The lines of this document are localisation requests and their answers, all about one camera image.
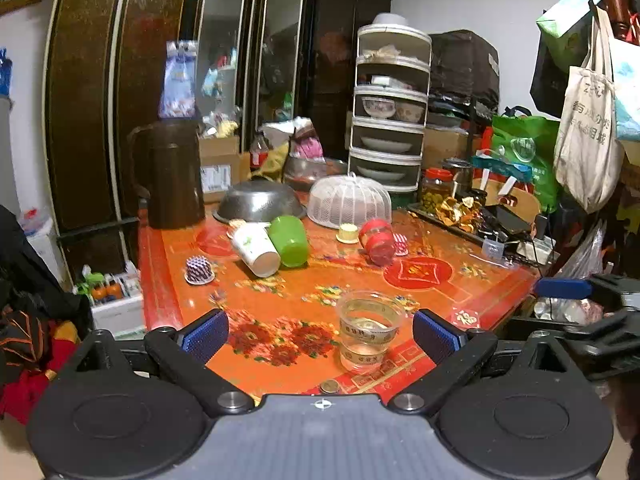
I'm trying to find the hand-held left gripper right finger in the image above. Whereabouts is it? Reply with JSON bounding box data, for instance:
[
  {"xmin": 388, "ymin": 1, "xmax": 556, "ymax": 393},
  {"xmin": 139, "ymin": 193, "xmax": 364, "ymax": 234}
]
[{"xmin": 387, "ymin": 309, "xmax": 581, "ymax": 417}]

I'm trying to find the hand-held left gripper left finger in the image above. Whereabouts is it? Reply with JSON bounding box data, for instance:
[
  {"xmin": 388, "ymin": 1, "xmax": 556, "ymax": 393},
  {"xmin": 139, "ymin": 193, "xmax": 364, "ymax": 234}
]
[{"xmin": 65, "ymin": 309, "xmax": 256, "ymax": 417}]

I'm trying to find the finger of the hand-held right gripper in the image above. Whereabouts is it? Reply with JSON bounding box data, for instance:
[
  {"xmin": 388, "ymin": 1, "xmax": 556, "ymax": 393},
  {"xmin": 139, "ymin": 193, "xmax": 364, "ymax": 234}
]
[
  {"xmin": 533, "ymin": 273, "xmax": 627, "ymax": 309},
  {"xmin": 562, "ymin": 309, "xmax": 640, "ymax": 357}
]

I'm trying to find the white paper cup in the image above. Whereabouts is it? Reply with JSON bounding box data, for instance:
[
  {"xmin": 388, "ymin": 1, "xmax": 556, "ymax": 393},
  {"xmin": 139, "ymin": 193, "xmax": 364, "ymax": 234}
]
[{"xmin": 231, "ymin": 223, "xmax": 282, "ymax": 278}]

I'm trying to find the green plastic cup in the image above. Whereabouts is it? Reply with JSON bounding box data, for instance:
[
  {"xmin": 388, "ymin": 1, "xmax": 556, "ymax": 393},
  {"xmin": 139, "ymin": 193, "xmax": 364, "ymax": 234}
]
[{"xmin": 267, "ymin": 215, "xmax": 310, "ymax": 269}]

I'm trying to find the clear plastic cup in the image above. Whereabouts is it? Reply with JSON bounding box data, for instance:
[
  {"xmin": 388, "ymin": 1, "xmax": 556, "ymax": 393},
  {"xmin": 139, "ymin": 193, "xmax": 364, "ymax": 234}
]
[{"xmin": 336, "ymin": 290, "xmax": 405, "ymax": 374}]

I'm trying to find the red square sticker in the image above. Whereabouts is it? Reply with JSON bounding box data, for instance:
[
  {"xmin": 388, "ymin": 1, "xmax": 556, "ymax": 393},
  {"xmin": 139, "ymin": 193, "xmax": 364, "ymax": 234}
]
[{"xmin": 451, "ymin": 308, "xmax": 481, "ymax": 330}]

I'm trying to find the white plastic bag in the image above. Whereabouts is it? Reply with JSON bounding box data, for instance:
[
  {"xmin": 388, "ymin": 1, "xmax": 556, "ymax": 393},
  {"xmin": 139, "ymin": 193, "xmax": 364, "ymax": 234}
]
[{"xmin": 554, "ymin": 219, "xmax": 609, "ymax": 281}]

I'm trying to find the white storage box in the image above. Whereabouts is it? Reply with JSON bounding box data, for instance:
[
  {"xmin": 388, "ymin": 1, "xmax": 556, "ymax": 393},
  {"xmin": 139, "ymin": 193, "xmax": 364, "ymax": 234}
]
[{"xmin": 74, "ymin": 260, "xmax": 147, "ymax": 337}]

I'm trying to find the brown paper bag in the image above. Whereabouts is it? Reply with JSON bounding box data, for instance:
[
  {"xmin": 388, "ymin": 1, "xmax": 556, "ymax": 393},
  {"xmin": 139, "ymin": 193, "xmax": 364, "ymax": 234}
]
[{"xmin": 481, "ymin": 175, "xmax": 543, "ymax": 222}]

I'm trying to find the red plastic jar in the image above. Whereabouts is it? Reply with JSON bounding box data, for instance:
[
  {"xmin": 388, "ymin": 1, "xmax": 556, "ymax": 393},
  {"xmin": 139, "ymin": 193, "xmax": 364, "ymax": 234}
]
[{"xmin": 359, "ymin": 218, "xmax": 397, "ymax": 266}]

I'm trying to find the green shopping bag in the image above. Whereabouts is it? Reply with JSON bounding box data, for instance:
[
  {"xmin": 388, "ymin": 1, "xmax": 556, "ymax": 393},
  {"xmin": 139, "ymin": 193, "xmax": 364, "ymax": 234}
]
[{"xmin": 491, "ymin": 107, "xmax": 565, "ymax": 213}]

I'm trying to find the tray of dried peels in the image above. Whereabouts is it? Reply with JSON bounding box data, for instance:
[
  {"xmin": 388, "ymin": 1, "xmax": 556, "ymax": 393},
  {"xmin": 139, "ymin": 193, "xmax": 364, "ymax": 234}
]
[{"xmin": 407, "ymin": 194, "xmax": 490, "ymax": 235}]

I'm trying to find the beige canvas tote bag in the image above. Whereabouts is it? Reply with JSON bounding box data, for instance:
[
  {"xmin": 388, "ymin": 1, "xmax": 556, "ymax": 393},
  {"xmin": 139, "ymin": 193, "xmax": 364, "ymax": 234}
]
[{"xmin": 552, "ymin": 6, "xmax": 627, "ymax": 214}]

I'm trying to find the metal bowl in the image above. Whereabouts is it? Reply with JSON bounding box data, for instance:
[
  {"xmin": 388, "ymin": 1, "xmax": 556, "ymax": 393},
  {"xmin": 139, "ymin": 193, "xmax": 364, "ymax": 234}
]
[{"xmin": 213, "ymin": 180, "xmax": 307, "ymax": 224}]

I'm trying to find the glass jar with red lid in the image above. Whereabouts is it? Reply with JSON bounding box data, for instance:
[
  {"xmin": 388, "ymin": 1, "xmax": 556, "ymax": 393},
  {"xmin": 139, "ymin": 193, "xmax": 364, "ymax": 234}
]
[{"xmin": 419, "ymin": 168, "xmax": 455, "ymax": 217}]

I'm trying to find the metal lidded pot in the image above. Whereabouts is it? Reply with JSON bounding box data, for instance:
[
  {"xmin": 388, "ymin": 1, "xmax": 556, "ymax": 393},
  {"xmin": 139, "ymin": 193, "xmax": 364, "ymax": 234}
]
[{"xmin": 442, "ymin": 158, "xmax": 475, "ymax": 197}]

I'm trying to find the white mesh food cover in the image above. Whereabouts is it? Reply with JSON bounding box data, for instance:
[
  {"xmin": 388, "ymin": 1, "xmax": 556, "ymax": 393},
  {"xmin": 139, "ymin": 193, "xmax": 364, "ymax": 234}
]
[{"xmin": 306, "ymin": 172, "xmax": 393, "ymax": 231}]

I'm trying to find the brown thermos jug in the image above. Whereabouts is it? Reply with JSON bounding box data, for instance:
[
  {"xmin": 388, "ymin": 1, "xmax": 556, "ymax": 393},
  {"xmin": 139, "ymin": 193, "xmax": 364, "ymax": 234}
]
[{"xmin": 126, "ymin": 120, "xmax": 207, "ymax": 231}]

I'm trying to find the cardboard box with label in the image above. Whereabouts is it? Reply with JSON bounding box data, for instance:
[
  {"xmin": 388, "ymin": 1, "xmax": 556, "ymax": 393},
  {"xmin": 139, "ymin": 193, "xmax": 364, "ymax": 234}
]
[{"xmin": 198, "ymin": 135, "xmax": 242, "ymax": 205}]

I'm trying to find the white plate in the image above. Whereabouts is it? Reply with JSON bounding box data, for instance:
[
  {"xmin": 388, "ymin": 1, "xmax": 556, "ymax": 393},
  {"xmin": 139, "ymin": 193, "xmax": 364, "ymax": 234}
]
[
  {"xmin": 355, "ymin": 166, "xmax": 408, "ymax": 184},
  {"xmin": 359, "ymin": 136, "xmax": 415, "ymax": 155}
]

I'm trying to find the pile of dark clothes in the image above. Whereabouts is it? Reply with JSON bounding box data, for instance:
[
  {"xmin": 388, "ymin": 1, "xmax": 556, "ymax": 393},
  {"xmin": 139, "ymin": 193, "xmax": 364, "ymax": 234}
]
[{"xmin": 0, "ymin": 204, "xmax": 95, "ymax": 423}]

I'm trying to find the plain cardboard box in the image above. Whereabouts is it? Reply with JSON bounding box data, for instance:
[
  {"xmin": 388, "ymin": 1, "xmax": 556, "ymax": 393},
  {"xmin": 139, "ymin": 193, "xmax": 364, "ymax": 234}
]
[{"xmin": 422, "ymin": 127, "xmax": 473, "ymax": 170}]

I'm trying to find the soda bottle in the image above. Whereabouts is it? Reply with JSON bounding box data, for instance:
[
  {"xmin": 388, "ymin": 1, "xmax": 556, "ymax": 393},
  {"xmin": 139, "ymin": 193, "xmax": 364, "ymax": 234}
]
[{"xmin": 248, "ymin": 135, "xmax": 269, "ymax": 172}]

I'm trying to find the metal basin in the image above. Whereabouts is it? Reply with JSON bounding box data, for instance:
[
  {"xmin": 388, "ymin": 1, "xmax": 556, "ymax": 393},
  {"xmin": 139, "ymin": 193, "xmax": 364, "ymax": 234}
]
[{"xmin": 282, "ymin": 155, "xmax": 349, "ymax": 192}]

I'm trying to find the light teal bag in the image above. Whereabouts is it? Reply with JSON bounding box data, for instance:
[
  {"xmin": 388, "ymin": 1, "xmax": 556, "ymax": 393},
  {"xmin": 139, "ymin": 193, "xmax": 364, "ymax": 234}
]
[{"xmin": 607, "ymin": 35, "xmax": 640, "ymax": 144}]

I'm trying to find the black shopping bag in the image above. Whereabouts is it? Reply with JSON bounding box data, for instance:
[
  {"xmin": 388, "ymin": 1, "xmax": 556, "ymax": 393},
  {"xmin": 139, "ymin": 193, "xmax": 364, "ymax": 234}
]
[{"xmin": 529, "ymin": 35, "xmax": 572, "ymax": 120}]

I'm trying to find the pink packet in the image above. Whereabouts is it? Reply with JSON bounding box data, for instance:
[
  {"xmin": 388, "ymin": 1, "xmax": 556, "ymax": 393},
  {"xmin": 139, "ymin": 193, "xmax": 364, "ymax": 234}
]
[{"xmin": 291, "ymin": 132, "xmax": 326, "ymax": 161}]

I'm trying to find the floral bowl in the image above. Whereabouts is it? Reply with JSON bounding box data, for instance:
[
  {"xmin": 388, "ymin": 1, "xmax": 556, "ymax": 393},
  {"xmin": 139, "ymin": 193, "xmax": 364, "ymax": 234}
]
[
  {"xmin": 395, "ymin": 102, "xmax": 427, "ymax": 123},
  {"xmin": 362, "ymin": 98, "xmax": 397, "ymax": 120}
]

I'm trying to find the white tiered food rack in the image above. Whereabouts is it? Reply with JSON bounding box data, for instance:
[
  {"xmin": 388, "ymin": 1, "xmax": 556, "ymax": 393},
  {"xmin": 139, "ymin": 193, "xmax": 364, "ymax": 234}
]
[{"xmin": 347, "ymin": 22, "xmax": 433, "ymax": 193}]

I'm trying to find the black fabric bag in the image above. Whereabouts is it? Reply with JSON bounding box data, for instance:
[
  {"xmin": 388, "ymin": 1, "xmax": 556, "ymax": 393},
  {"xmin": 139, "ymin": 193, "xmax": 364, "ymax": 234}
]
[{"xmin": 427, "ymin": 29, "xmax": 501, "ymax": 113}]

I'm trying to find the dark wooden glass cabinet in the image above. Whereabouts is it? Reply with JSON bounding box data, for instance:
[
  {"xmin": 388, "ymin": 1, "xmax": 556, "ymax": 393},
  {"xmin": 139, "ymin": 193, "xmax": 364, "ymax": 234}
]
[{"xmin": 44, "ymin": 0, "xmax": 401, "ymax": 261}]

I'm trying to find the blue white snack packet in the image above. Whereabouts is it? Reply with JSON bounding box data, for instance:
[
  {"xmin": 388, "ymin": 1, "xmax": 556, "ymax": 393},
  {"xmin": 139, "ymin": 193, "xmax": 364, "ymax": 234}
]
[{"xmin": 158, "ymin": 40, "xmax": 199, "ymax": 121}]

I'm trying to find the green white gift bag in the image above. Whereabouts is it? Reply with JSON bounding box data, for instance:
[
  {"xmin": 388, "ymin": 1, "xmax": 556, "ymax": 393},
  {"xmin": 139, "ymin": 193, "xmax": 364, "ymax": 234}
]
[{"xmin": 536, "ymin": 0, "xmax": 602, "ymax": 61}]

